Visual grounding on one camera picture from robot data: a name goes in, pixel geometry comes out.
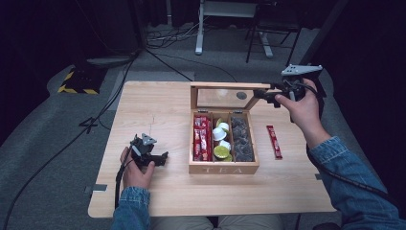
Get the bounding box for black metal chair frame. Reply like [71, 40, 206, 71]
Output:
[245, 0, 303, 68]

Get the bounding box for wooden tea box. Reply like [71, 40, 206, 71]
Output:
[188, 81, 272, 175]

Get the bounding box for person's right leg beige trousers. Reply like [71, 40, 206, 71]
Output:
[217, 214, 285, 230]

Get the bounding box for pile of dark tea bags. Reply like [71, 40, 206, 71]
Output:
[230, 116, 256, 163]

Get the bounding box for black slanted pole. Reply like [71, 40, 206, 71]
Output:
[298, 0, 350, 70]

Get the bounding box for person's right hand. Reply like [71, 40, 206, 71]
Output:
[275, 78, 321, 133]

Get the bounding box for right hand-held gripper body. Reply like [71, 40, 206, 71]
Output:
[277, 64, 324, 103]

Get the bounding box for bundle of floor cables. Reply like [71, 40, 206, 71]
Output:
[146, 17, 207, 51]

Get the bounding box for thin black floor cable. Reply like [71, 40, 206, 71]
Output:
[145, 48, 238, 83]

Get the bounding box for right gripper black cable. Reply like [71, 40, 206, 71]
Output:
[305, 80, 400, 207]

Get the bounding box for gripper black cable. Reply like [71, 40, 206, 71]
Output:
[305, 80, 400, 207]
[113, 147, 136, 211]

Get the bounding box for red stick packet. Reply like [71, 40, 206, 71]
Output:
[266, 125, 284, 161]

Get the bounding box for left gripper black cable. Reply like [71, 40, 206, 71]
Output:
[113, 147, 136, 211]

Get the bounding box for bundle of red stick sachets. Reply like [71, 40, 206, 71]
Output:
[192, 115, 213, 162]

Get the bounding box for person's left leg beige trousers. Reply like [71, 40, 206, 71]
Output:
[148, 216, 213, 230]

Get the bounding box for person's leg beige trousers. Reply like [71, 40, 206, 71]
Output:
[148, 216, 213, 230]
[217, 214, 285, 230]

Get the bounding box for long black floor cable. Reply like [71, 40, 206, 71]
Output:
[1, 51, 142, 230]

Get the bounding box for white desk frame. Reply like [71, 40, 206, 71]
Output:
[194, 0, 274, 58]

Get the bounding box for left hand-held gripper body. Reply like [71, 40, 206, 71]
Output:
[129, 133, 160, 167]

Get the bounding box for person's left hand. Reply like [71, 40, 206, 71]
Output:
[120, 147, 157, 190]

